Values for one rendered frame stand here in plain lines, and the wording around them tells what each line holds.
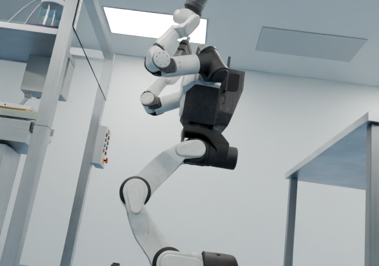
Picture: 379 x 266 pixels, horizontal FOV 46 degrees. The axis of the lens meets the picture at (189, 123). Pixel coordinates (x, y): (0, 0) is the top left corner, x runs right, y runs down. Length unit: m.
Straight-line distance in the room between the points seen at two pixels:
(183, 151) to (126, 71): 4.17
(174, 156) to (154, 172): 0.12
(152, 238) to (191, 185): 3.65
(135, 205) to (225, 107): 0.64
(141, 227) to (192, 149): 0.43
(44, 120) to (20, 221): 0.44
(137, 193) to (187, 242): 3.62
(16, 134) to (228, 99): 1.00
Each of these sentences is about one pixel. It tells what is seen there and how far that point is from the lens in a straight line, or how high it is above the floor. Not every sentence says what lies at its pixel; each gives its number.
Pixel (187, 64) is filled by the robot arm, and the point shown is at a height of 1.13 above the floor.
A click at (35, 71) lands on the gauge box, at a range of 2.46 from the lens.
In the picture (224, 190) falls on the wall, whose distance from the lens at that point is 5.68.
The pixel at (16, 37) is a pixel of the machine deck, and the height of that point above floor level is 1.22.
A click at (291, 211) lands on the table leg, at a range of 2.50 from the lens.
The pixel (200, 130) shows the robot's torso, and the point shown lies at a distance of 2.14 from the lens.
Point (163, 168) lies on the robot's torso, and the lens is 2.09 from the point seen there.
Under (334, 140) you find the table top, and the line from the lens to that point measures 1.84.
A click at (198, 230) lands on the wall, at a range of 5.60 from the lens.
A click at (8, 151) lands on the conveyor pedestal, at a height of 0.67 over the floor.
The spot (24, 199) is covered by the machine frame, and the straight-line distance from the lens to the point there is 2.00.
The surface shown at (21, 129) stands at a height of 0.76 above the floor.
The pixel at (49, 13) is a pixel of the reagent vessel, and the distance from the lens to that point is 2.47.
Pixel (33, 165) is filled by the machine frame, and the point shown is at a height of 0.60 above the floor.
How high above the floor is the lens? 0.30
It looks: 17 degrees up
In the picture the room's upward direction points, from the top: 8 degrees clockwise
